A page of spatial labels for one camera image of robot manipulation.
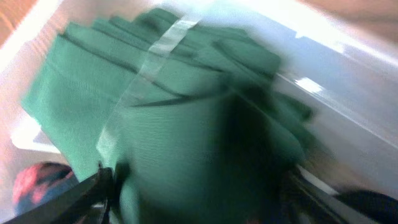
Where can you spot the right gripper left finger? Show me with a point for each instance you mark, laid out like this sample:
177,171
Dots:
90,200

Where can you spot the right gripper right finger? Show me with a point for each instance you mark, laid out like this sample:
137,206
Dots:
302,202

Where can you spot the red navy plaid shirt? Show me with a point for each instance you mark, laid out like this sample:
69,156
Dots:
40,183

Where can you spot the dark green garment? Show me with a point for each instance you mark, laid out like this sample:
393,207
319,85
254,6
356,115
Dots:
201,137

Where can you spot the clear plastic storage bin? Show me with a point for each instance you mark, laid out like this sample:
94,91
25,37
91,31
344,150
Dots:
352,93

